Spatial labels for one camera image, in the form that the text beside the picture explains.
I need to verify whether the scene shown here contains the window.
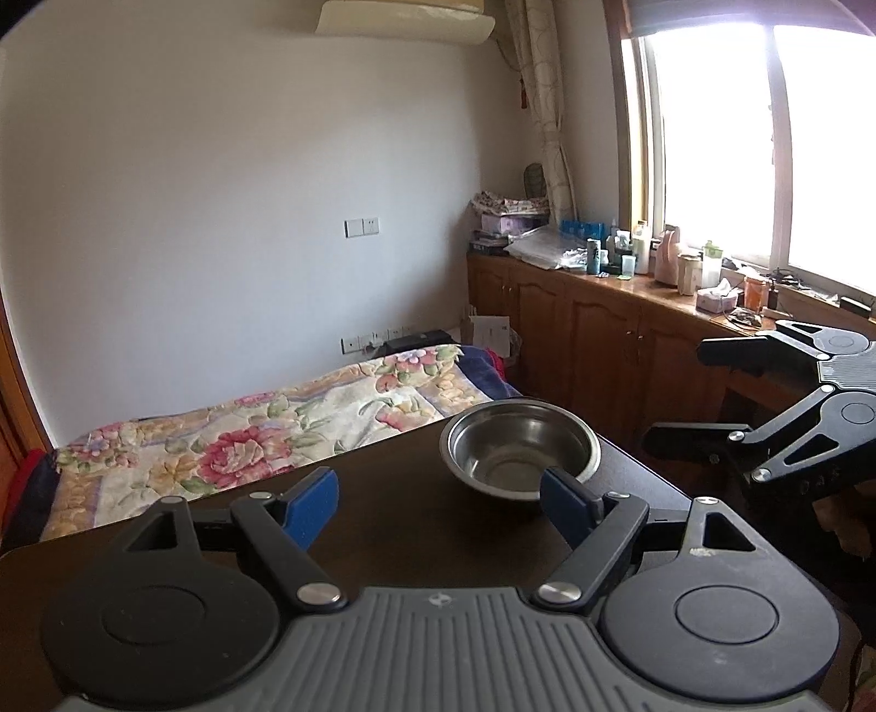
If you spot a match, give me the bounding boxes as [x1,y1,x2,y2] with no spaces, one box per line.
[619,0,876,302]

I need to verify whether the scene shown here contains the patterned cream curtain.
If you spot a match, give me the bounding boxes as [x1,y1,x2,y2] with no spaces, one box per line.
[506,0,577,220]

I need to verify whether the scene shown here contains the stainless steel bowl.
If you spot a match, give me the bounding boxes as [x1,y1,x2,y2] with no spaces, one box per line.
[439,400,602,504]

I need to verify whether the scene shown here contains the white paper box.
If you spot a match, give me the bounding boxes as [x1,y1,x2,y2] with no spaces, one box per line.
[471,315,512,358]

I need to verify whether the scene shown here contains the dark blue cloth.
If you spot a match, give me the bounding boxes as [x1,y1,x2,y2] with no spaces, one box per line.
[0,472,59,549]

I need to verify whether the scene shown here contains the pink bottle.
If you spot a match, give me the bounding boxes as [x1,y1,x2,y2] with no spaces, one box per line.
[655,226,685,285]

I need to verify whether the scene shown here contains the wooden wardrobe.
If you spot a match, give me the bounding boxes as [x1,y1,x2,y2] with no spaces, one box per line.
[0,294,50,549]

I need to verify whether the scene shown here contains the wooden cabinet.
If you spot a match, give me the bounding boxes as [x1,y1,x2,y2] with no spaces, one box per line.
[467,250,876,480]

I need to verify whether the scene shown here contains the red cloth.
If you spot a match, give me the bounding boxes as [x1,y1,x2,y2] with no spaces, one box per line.
[12,448,57,495]

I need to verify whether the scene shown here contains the wall power outlets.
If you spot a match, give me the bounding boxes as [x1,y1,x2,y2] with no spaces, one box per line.
[340,325,412,355]

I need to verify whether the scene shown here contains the white air conditioner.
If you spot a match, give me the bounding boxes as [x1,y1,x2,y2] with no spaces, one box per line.
[315,0,495,45]

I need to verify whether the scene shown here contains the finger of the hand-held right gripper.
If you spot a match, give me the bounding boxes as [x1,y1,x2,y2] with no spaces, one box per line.
[642,385,850,489]
[696,319,834,379]

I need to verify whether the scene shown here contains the tissue box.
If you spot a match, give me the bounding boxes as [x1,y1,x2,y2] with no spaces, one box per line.
[694,277,740,314]

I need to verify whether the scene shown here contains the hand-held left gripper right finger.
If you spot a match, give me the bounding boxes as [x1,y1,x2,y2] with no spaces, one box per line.
[534,466,774,610]

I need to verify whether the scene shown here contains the purple box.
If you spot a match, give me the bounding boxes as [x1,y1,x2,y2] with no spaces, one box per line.
[481,212,549,237]

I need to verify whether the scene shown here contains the black bag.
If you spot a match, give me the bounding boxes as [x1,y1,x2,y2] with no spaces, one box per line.
[373,332,461,358]

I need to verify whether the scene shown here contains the floral blanket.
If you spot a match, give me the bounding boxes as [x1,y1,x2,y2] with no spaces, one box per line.
[41,344,527,542]

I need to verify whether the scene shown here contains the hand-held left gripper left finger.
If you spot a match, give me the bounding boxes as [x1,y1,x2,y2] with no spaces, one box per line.
[123,468,348,610]

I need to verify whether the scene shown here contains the clear plastic bag pile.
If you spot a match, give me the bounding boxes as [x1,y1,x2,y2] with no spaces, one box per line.
[510,226,593,271]

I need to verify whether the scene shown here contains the folded floral cloth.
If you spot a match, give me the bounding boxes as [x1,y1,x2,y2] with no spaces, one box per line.
[472,192,550,215]

